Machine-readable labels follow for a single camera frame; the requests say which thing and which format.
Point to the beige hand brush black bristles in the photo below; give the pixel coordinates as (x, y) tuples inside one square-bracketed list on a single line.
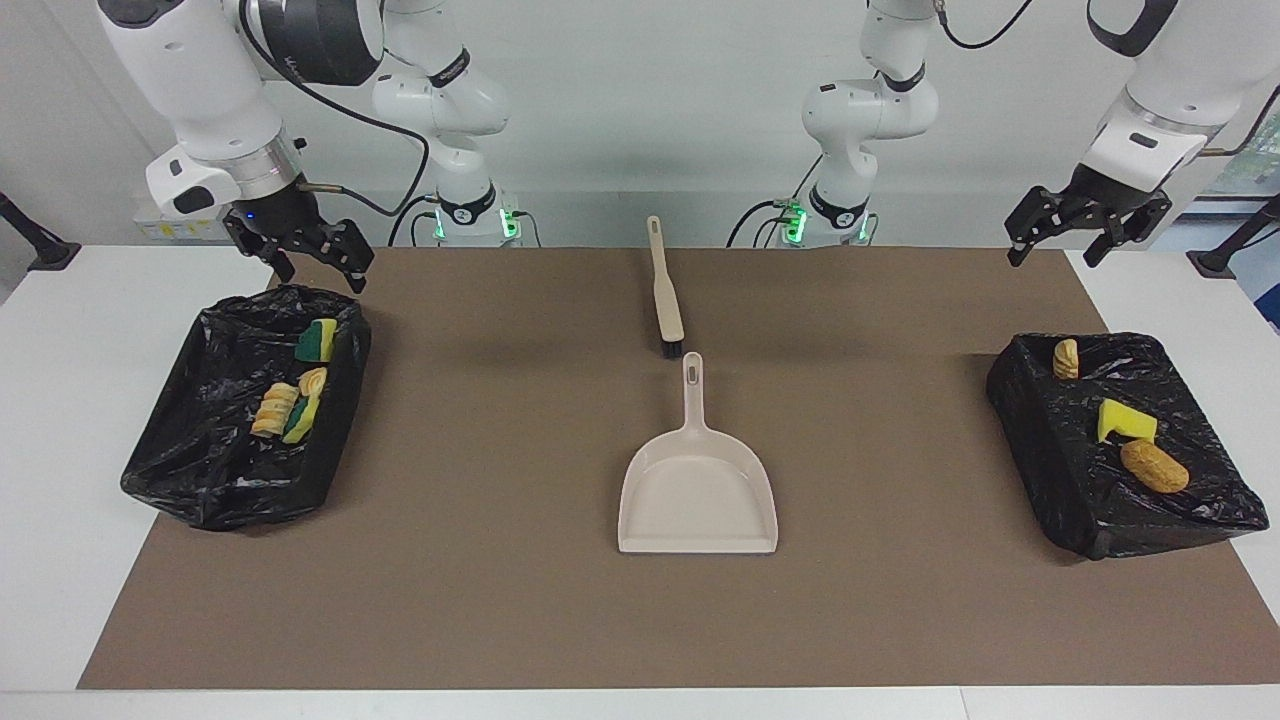
[(665, 290)]

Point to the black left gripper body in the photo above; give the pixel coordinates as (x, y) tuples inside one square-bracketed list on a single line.
[(1100, 195)]

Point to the boxy bin with black bag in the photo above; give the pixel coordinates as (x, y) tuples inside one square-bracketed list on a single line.
[(1100, 500)]

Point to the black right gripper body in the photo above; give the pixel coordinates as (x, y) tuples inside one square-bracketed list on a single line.
[(280, 215)]

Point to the blue object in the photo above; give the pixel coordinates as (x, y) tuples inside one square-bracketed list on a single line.
[(1270, 295)]

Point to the small striped croissant piece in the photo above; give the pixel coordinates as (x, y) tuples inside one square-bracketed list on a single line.
[(1066, 359)]

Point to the right black bin bag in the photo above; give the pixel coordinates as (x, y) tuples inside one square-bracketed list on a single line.
[(210, 470)]

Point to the yellow sponge with green pad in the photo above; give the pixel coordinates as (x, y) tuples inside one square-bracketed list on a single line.
[(318, 342)]

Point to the beige plastic dustpan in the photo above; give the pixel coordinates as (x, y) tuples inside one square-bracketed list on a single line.
[(697, 500)]

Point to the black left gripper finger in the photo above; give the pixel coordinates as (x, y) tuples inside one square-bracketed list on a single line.
[(1035, 215), (1130, 225)]

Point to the brown oval bread roll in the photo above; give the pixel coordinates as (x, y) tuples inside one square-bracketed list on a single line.
[(1155, 466)]

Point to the pale bread piece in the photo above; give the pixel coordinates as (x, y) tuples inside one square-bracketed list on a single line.
[(313, 381)]

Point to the small yellow sponge piece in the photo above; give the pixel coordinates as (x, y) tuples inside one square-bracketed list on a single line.
[(300, 425)]

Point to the black stand foot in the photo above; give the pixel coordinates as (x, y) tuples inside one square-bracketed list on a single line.
[(50, 252), (1215, 262)]

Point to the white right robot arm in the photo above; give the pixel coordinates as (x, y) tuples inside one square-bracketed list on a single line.
[(200, 80)]

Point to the notched yellow sponge piece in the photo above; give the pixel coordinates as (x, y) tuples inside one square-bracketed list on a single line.
[(1122, 420)]

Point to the brown paper table mat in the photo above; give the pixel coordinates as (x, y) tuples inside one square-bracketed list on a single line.
[(640, 620)]

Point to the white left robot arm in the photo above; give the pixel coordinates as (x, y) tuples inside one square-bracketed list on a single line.
[(870, 110)]

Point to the white wall socket box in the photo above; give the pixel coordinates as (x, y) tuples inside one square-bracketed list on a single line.
[(160, 228)]

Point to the large striped croissant piece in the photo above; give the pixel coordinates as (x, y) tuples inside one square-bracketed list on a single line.
[(274, 410)]

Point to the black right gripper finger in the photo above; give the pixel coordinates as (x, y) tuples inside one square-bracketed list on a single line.
[(255, 248), (352, 250)]

